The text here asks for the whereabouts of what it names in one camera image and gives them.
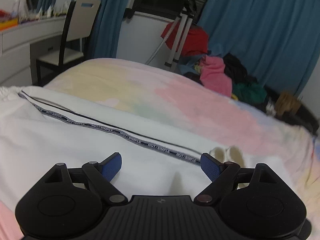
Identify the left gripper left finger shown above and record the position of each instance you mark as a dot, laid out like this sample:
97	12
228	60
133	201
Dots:
97	177

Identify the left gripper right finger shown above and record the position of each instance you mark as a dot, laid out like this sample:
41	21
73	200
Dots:
225	178

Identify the white knit garment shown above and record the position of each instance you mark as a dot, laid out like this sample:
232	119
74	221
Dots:
41	127

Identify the green garment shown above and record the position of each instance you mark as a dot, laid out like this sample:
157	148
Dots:
252	94

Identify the pastel bed sheet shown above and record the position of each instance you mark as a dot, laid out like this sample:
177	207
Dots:
242	133

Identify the pink garment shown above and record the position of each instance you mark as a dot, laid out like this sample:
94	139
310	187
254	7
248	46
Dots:
213	76

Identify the black garment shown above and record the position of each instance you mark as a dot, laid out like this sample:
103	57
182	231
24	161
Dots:
236	71

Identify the red garment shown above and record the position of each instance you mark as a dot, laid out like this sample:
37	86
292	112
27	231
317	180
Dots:
196	42

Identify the white dressing table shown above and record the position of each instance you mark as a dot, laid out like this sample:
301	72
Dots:
21	45

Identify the white black chair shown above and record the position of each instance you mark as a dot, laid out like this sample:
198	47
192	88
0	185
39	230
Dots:
79	22

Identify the right blue curtain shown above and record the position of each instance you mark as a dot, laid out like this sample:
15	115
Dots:
276	40

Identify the blue curtain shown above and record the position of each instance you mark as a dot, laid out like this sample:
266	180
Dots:
105	34
276	40

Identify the silver tripod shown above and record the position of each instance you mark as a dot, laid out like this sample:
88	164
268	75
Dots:
183	21

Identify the orange tray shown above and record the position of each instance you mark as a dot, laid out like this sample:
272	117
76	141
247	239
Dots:
7	23

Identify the left blue curtain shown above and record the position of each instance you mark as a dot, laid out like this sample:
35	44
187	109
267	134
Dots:
105	34

